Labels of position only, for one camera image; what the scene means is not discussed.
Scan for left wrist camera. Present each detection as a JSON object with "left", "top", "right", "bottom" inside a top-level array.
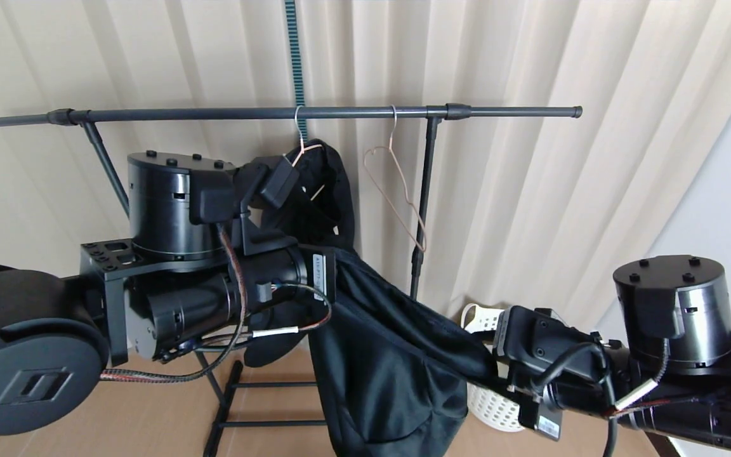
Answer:
[{"left": 235, "top": 156, "right": 301, "bottom": 255}]

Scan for black garment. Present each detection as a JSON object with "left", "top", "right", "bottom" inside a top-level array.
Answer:
[{"left": 307, "top": 248, "right": 512, "bottom": 457}]

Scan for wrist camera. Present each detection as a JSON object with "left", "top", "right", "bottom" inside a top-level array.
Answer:
[
  {"left": 235, "top": 156, "right": 301, "bottom": 255},
  {"left": 492, "top": 305, "right": 614, "bottom": 388}
]

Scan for black shorts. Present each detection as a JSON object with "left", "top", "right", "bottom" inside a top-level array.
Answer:
[{"left": 245, "top": 140, "right": 357, "bottom": 369}]

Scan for black clothes rack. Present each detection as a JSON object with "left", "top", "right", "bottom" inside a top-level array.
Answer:
[{"left": 0, "top": 103, "right": 583, "bottom": 457}]

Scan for pink clothes hanger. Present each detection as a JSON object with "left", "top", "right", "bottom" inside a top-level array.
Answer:
[
  {"left": 289, "top": 107, "right": 327, "bottom": 202},
  {"left": 363, "top": 107, "right": 428, "bottom": 253}
]

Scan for beige curtain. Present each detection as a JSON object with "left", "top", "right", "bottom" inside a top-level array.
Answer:
[
  {"left": 299, "top": 0, "right": 731, "bottom": 331},
  {"left": 0, "top": 0, "right": 306, "bottom": 280}
]

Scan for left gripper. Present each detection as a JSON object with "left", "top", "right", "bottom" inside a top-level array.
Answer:
[{"left": 128, "top": 246, "right": 338, "bottom": 361}]

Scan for white laundry basket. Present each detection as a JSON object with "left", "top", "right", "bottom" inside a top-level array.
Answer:
[{"left": 461, "top": 303, "right": 528, "bottom": 432}]

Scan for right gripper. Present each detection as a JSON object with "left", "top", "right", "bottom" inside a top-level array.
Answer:
[{"left": 518, "top": 363, "right": 731, "bottom": 453}]

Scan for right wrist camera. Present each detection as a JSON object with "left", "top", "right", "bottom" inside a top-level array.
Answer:
[{"left": 492, "top": 305, "right": 614, "bottom": 388}]

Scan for window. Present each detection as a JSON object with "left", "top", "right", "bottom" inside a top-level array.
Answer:
[{"left": 284, "top": 0, "right": 308, "bottom": 140}]

